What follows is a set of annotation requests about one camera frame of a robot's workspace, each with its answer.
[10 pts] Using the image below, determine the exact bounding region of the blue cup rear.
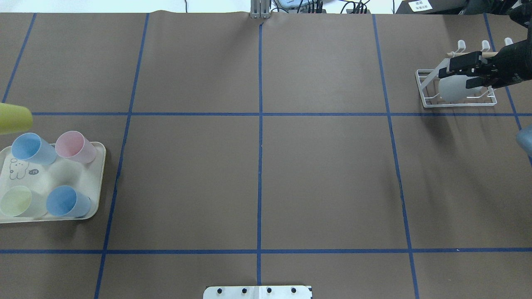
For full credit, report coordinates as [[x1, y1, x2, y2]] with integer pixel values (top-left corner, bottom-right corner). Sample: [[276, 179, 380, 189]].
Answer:
[[11, 132, 58, 165]]

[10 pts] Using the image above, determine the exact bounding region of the metal base plate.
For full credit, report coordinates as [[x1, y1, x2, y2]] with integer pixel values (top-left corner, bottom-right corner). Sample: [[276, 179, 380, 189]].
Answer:
[[203, 285, 313, 299]]

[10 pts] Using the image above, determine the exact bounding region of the blue cup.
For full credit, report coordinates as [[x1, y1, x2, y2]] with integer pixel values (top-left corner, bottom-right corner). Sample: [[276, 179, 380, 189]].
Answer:
[[46, 185, 91, 218], [11, 132, 58, 165]]

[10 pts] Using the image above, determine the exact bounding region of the white wire cup rack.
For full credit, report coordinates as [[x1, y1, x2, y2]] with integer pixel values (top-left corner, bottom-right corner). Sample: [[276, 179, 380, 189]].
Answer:
[[415, 39, 498, 108]]

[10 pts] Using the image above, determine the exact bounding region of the blue cup front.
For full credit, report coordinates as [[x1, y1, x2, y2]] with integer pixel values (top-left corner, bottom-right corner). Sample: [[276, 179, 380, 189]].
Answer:
[[46, 185, 91, 218]]

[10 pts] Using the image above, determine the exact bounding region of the white plastic cup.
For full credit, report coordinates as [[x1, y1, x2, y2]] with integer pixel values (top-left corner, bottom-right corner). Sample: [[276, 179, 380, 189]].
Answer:
[[438, 75, 483, 103]]

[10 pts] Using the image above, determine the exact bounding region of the yellow plastic cup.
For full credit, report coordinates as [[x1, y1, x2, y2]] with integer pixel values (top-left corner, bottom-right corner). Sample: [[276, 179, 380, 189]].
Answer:
[[0, 103, 34, 135]]

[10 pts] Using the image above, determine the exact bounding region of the pink plastic cup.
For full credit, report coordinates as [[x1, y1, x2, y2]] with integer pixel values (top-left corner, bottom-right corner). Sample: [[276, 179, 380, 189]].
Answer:
[[54, 130, 97, 164]]

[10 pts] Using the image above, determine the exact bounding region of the pale green cup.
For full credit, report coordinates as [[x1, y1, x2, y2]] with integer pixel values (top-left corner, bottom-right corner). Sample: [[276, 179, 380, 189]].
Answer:
[[0, 186, 47, 218]]

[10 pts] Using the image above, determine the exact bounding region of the aluminium frame post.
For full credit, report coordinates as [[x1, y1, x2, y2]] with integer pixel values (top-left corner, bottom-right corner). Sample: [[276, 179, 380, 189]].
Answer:
[[249, 0, 272, 19]]

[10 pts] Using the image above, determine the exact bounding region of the cream cartoon tray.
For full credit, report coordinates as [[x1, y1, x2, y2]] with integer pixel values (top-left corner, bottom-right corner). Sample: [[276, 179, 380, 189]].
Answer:
[[0, 142, 106, 224]]

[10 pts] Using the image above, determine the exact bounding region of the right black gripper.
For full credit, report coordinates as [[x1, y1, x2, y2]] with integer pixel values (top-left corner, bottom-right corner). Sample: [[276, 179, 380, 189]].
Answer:
[[438, 39, 532, 89]]

